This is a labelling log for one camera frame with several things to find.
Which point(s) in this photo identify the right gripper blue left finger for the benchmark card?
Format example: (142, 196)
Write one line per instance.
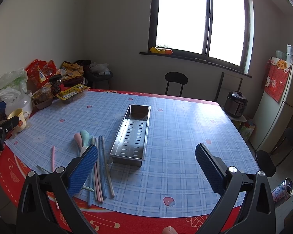
(79, 169)

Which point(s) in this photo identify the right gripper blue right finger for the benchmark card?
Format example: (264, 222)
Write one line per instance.
(211, 168)

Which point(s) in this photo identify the pink plastic spoon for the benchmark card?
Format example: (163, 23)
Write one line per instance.
(78, 140)

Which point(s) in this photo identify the teal plastic spoon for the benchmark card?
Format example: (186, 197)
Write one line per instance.
(85, 138)

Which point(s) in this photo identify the blue plastic spoon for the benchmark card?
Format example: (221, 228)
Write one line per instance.
(90, 194)

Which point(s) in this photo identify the cream white plastic spoon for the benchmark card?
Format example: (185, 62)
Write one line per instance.
(88, 188)

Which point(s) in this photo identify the person's right hand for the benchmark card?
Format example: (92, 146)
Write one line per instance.
(169, 230)

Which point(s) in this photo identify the cream mug with print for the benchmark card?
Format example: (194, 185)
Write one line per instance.
(19, 118)

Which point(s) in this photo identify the white plastic bag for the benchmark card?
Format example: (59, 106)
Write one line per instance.
(13, 85)

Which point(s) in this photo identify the lone pink chopstick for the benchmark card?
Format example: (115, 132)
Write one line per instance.
(53, 169)

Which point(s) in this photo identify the brown pastry box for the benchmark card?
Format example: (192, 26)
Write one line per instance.
(42, 98)

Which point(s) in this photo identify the blue plaid table mat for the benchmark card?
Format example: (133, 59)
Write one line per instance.
(148, 159)

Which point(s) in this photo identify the red snack bags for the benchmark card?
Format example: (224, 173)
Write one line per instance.
(39, 72)

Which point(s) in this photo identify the stainless steel utensil tray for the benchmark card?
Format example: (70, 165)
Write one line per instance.
(129, 146)

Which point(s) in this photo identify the dark sauce jar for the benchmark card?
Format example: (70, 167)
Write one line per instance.
(56, 84)

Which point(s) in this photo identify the black electric pressure cooker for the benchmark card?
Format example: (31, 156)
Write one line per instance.
(235, 104)

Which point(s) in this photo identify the yellow packaged food tray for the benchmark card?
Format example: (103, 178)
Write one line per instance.
(67, 95)

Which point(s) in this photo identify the drink can on floor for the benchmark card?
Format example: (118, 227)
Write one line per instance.
(282, 192)

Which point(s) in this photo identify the white refrigerator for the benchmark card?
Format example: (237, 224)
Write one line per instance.
(271, 118)

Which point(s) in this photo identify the yellow snack packages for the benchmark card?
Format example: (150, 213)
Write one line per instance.
(73, 74)

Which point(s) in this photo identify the black metal rack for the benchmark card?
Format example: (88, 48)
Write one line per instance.
(227, 84)

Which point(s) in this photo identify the black side chair with bag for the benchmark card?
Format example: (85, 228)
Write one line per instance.
(94, 79)

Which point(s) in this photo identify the black round stool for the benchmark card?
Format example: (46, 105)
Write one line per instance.
(176, 77)

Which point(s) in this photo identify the red cloth on refrigerator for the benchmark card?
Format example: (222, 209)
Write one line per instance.
(277, 77)

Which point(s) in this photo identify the yellow orange toy on sill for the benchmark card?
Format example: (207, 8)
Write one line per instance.
(158, 50)

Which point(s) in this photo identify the window with dark frame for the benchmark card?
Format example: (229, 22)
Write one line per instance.
(214, 32)

